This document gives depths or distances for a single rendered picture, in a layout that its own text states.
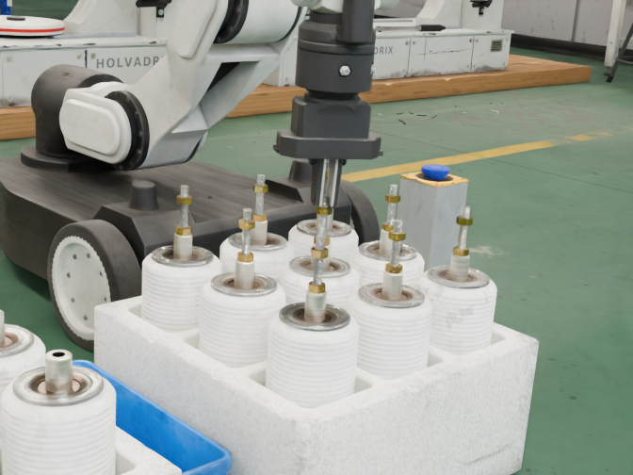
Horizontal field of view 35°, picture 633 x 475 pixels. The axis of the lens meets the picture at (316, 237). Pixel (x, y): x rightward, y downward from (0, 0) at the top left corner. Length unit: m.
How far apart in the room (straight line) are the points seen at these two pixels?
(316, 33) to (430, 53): 3.35
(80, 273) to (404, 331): 0.64
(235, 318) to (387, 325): 0.17
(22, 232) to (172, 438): 0.78
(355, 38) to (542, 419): 0.65
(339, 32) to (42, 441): 0.53
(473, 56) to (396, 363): 3.66
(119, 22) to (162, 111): 1.81
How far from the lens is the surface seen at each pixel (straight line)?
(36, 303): 1.79
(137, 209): 1.57
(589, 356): 1.73
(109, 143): 1.79
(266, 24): 1.59
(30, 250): 1.81
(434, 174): 1.43
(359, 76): 1.13
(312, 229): 1.37
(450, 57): 4.58
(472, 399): 1.19
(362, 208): 1.83
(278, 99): 3.71
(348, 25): 1.09
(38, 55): 3.19
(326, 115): 1.14
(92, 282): 1.56
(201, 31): 1.57
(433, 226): 1.42
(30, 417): 0.86
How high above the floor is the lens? 0.63
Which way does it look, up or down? 17 degrees down
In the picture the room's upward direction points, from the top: 4 degrees clockwise
